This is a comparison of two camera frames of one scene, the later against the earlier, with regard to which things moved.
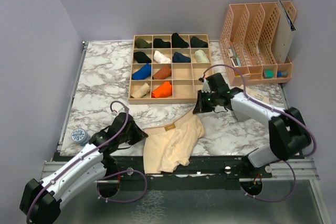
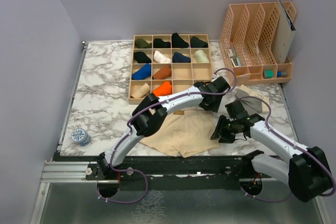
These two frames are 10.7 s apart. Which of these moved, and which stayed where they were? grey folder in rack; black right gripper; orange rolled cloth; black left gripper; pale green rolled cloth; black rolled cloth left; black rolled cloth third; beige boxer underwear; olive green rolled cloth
Moved: beige boxer underwear; black left gripper; black right gripper
Stayed: black rolled cloth third; olive green rolled cloth; pale green rolled cloth; orange rolled cloth; grey folder in rack; black rolled cloth left
